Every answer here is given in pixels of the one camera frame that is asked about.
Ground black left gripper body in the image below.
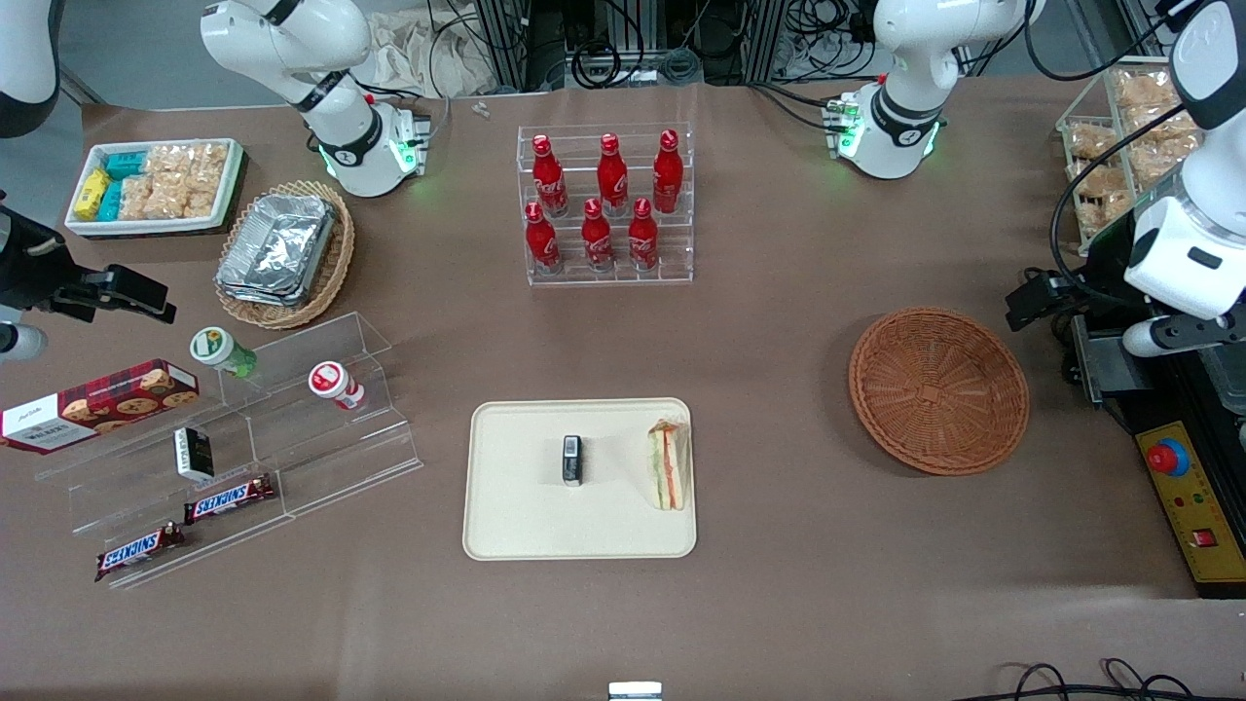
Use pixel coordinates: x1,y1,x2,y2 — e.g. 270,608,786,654
1044,227,1156,319

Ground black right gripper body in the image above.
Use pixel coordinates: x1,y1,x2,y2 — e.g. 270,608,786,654
0,207,76,313

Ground triangular sandwich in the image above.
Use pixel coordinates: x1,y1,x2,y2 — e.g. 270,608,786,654
646,418,693,513

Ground round brown wicker basket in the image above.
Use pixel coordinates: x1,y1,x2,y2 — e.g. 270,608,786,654
848,308,1031,477

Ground white rectangular snack tray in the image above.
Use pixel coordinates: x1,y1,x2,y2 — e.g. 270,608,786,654
64,138,244,238

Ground oval light wicker basket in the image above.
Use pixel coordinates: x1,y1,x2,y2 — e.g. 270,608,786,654
213,179,356,331

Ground beige plastic tray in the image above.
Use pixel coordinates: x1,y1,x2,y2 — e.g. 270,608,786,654
462,397,699,563

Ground clear bag of fried snacks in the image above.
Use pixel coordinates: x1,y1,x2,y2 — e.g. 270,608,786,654
1129,111,1204,188
1116,68,1185,110
1084,191,1136,237
1068,124,1120,163
1075,164,1136,197

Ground clear bag of rice crackers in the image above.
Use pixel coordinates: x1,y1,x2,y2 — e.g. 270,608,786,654
121,175,189,221
185,143,231,220
144,145,193,182

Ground yellow snack packet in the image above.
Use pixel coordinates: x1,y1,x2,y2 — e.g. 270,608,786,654
75,166,111,221

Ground red tartan cookie box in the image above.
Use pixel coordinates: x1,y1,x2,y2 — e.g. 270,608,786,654
0,358,202,456

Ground green lidded drink bottle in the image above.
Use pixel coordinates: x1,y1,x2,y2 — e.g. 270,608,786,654
189,326,260,380

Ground stacked aluminium foil trays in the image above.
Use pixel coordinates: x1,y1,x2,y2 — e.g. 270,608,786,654
215,193,336,309

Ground small black and white box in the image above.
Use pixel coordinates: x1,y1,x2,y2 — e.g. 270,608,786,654
173,426,216,483

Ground red lidded drink bottle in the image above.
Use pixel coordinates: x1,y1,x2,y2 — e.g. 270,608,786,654
308,360,367,412

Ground Snickers chocolate bar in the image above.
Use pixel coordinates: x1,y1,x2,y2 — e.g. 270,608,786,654
93,522,187,583
183,473,277,526

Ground yellow emergency stop control box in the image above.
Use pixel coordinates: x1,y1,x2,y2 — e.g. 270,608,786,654
1133,419,1246,598

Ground clear acrylic stepped shelf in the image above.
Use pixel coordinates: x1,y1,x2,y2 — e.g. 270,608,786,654
33,312,425,591

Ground clear acrylic bottle rack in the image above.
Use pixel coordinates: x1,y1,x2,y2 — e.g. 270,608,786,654
517,122,695,287

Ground white crumpled cloth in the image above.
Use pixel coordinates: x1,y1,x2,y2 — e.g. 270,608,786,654
368,8,499,98

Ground red cola bottle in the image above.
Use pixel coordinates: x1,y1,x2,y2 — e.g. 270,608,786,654
596,133,630,218
524,202,562,275
531,134,569,218
652,129,685,214
581,198,615,273
627,198,660,273

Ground white wire basket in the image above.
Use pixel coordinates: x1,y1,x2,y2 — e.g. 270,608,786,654
1058,55,1214,260

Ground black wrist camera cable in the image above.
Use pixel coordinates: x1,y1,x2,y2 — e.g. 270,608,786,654
1022,0,1193,293

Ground grey metal bracket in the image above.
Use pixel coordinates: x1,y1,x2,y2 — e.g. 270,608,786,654
1070,316,1136,406

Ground black floor cables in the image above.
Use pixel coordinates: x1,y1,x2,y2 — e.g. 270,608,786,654
971,658,1246,701

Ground aluminium profile frame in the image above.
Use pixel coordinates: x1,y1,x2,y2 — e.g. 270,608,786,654
472,0,877,93

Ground coiled black cable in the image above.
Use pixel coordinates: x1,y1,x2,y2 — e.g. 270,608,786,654
570,37,626,91

